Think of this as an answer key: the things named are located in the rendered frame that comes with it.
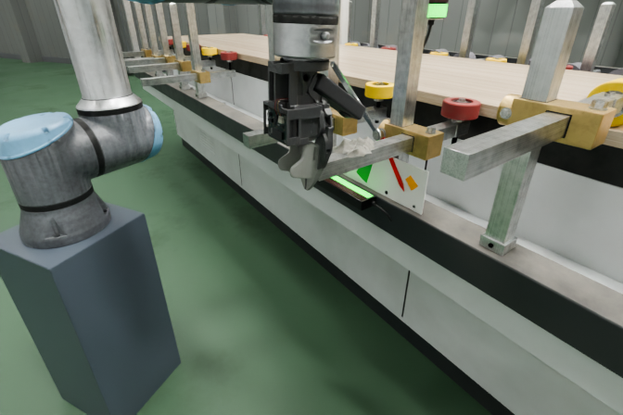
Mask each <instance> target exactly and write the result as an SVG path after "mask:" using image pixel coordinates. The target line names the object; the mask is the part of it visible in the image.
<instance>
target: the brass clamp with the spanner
mask: <svg viewBox="0 0 623 415"><path fill-rule="evenodd" d="M380 128H383V129H384V130H385V131H386V138H389V137H392V136H395V135H399V134H402V133H403V134H406V135H409V136H412V137H413V149H412V151H411V152H408V153H406V154H408V155H411V156H413V157H418V158H420V159H423V160H429V159H431V158H433V157H438V156H440V153H441V147H442V143H443V137H444V132H440V131H436V134H427V133H426V127H424V126H420V125H417V124H412V125H409V126H405V127H400V126H397V125H394V124H391V123H390V119H385V120H383V121H382V122H381V124H380V125H379V127H378V129H380ZM386 138H385V139H386Z"/></svg>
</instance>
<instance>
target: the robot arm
mask: <svg viewBox="0 0 623 415"><path fill-rule="evenodd" d="M128 1H132V2H138V3H141V4H147V5H154V4H158V3H199V4H204V3H205V4H221V5H225V6H234V5H273V54H274V55H275V56H277V57H280V60H274V61H268V100H265V101H263V133H264V134H266V133H268V135H269V136H270V137H272V138H274V139H275V140H276V141H278V142H280V143H282V144H284V145H286V146H289V151H288V152H287V154H285V155H284V156H282V157H281V158H280V159H279V160H278V168H279V169H280V170H284V171H290V176H291V177H292V178H301V182H302V184H303V187H304V189H305V190H307V191H308V190H311V189H312V187H313V186H314V185H315V184H316V182H317V181H318V179H319V178H320V176H321V174H322V172H323V170H324V168H325V167H326V165H327V162H328V160H329V158H330V156H331V153H332V149H333V130H334V127H333V119H332V115H333V113H332V111H331V109H330V108H329V107H332V108H333V109H334V110H336V111H337V112H338V113H339V114H340V115H341V116H342V117H343V118H347V119H351V118H353V119H361V118H362V116H363V114H364V112H365V110H366V107H365V106H364V105H362V104H361V103H360V102H359V101H358V100H357V99H356V98H355V97H353V96H351V95H350V94H348V93H347V92H346V91H344V90H343V89H342V88H341V87H339V86H338V85H337V84H335V83H334V82H333V81H331V80H330V79H329V78H328V77H326V76H325V75H324V74H322V73H317V71H324V70H329V59H327V58H333V57H335V56H336V54H337V27H338V12H339V0H128ZM54 4H55V7H56V10H57V15H58V18H59V22H60V25H61V28H62V31H63V34H64V37H65V41H66V44H67V47H68V50H69V53H70V59H71V62H72V65H73V68H74V71H75V74H76V78H77V81H78V83H79V87H80V90H81V93H82V99H81V100H80V102H79V103H78V104H77V106H76V110H77V113H78V116H79V118H76V119H73V118H72V117H71V116H70V115H69V114H67V113H64V112H55V113H52V112H46V113H40V114H34V115H30V116H26V117H22V118H20V119H13V120H11V121H9V122H7V123H5V124H3V125H1V126H0V163H1V165H2V167H3V170H4V172H5V174H6V177H7V179H8V182H9V184H10V187H11V189H12V191H13V194H14V196H15V197H16V200H17V202H18V204H19V208H20V218H19V236H20V238H21V241H22V243H23V244H25V245H26V246H28V247H31V248H36V249H50V248H58V247H62V246H66V245H73V244H76V243H79V242H81V241H83V240H85V239H87V238H89V237H91V236H93V235H95V234H97V233H99V232H100V231H102V230H103V229H104V228H105V227H106V226H107V225H108V224H109V222H110V219H111V215H110V211H109V208H108V206H107V205H106V204H105V202H104V201H103V200H102V199H101V198H100V197H99V196H98V194H97V193H96V192H95V191H94V188H93V185H92V182H91V179H93V178H95V177H98V176H101V175H104V174H107V173H110V172H112V171H115V170H120V169H123V168H125V167H128V166H131V165H133V164H136V163H139V162H143V161H146V160H147V159H149V158H151V157H153V156H155V155H156V154H157V153H158V152H159V151H160V149H161V147H162V143H163V136H162V133H163V131H162V127H161V124H160V121H159V118H158V116H157V114H156V113H155V112H154V111H152V108H151V107H149V106H147V105H143V102H142V99H141V98H140V97H139V96H137V95H136V94H134V93H133V92H132V90H131V86H130V83H129V79H128V75H127V70H126V67H125V63H124V59H123V55H122V51H121V44H120V40H119V36H118V32H117V28H116V24H115V20H114V17H113V12H112V8H111V4H110V1H109V0H54ZM266 110H268V112H267V116H268V126H266ZM313 140H315V143H314V142H313Z"/></svg>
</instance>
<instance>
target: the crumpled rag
mask: <svg viewBox="0 0 623 415"><path fill-rule="evenodd" d="M374 145H375V144H374V142H373V140H372V139H370V138H369V137H368V136H367V137H365V138H364V139H362V138H360V137H359V138H358V139H352V140H351V141H348V140H346V139H343V141H342V142H341V143H340V145H339V146H335V147H333V150H334V151H333V152H336V153H337V154H340V153H345V154H347V155H348V157H364V155H365V154H372V153H371V150H374V149H375V147H374Z"/></svg>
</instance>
